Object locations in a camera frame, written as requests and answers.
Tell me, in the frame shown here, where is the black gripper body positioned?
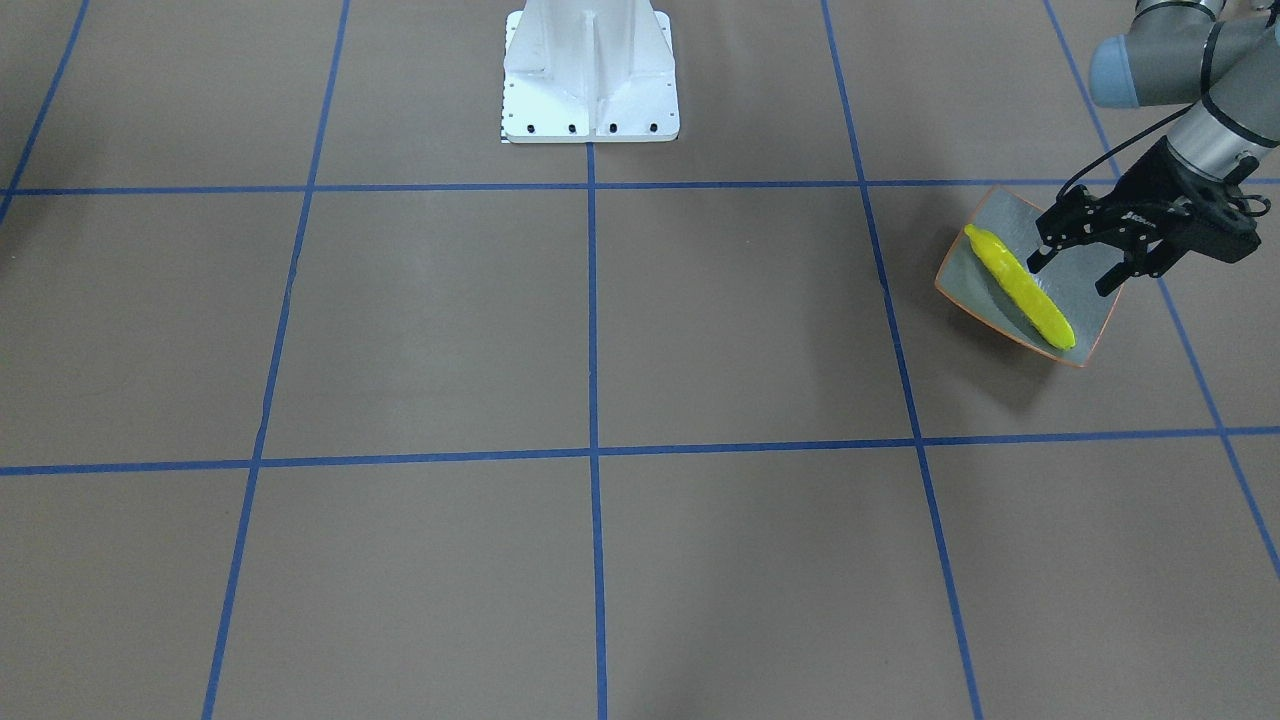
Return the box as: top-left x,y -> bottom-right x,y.
1036,138 -> 1270,265

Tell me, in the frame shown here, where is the long yellow top banana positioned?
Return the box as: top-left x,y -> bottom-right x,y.
963,224 -> 1076,350

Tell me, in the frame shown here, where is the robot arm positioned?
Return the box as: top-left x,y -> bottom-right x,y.
1027,1 -> 1279,296

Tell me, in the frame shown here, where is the grey square plate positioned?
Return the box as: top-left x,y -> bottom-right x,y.
934,184 -> 1123,368

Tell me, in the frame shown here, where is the black camera cable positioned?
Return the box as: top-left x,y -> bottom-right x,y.
1056,104 -> 1201,205

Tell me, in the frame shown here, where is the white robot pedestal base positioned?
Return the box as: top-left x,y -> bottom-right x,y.
500,1 -> 681,143

